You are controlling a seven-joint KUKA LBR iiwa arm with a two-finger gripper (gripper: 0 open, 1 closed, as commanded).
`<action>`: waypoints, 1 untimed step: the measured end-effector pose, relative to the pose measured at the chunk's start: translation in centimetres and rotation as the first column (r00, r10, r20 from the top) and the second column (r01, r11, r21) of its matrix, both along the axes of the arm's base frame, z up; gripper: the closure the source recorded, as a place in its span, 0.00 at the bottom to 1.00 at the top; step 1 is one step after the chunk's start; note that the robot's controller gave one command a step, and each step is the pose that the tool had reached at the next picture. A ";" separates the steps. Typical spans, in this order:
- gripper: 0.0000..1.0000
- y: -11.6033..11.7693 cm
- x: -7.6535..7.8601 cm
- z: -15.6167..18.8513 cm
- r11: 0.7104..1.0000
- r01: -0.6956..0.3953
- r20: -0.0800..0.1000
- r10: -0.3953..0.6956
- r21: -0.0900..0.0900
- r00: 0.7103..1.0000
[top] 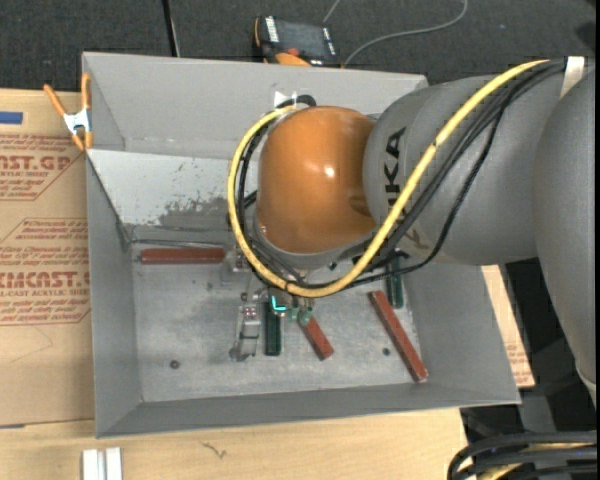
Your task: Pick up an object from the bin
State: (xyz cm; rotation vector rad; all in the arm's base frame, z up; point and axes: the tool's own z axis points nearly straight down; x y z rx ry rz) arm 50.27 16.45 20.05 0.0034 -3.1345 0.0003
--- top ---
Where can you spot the brown cardboard board red print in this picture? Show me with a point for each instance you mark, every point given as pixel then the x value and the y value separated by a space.
pixel 40 358

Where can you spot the dark green flat block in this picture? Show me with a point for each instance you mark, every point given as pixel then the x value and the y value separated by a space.
pixel 395 288
pixel 273 335

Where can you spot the grey metal bin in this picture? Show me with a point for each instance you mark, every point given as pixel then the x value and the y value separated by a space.
pixel 180 328

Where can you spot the red-brown flat block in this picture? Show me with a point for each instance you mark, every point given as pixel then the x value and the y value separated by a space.
pixel 319 340
pixel 399 337
pixel 182 256

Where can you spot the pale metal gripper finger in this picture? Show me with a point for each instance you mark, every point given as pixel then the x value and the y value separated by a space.
pixel 240 328
pixel 253 333

